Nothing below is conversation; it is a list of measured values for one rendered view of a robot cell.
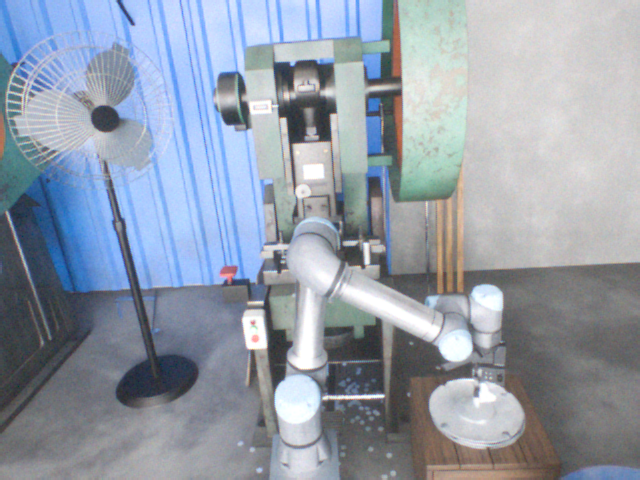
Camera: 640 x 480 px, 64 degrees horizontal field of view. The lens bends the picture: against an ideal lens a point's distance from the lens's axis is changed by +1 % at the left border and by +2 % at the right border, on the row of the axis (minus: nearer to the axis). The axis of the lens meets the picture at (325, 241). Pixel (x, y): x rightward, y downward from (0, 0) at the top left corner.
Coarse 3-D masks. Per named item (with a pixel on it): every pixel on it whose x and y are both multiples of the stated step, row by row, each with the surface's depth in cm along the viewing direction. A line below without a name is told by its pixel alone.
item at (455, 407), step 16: (448, 384) 176; (464, 384) 176; (432, 400) 170; (448, 400) 169; (464, 400) 168; (496, 400) 167; (512, 400) 167; (432, 416) 162; (448, 416) 162; (464, 416) 161; (480, 416) 160; (496, 416) 161; (512, 416) 160; (448, 432) 156; (464, 432) 156; (480, 432) 155; (496, 432) 155; (512, 432) 154
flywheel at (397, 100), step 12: (396, 0) 181; (396, 12) 186; (396, 24) 192; (396, 36) 196; (396, 48) 200; (396, 60) 203; (396, 72) 206; (396, 96) 209; (396, 108) 209; (396, 120) 209; (396, 132) 208; (396, 144) 211
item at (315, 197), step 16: (304, 144) 180; (320, 144) 180; (304, 160) 182; (320, 160) 182; (304, 176) 185; (320, 176) 184; (304, 192) 185; (320, 192) 187; (304, 208) 186; (320, 208) 186; (336, 208) 189
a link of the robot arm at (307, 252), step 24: (312, 240) 118; (288, 264) 120; (312, 264) 115; (336, 264) 115; (312, 288) 117; (336, 288) 114; (360, 288) 116; (384, 288) 118; (384, 312) 117; (408, 312) 117; (432, 312) 119; (432, 336) 118; (456, 336) 116; (456, 360) 118
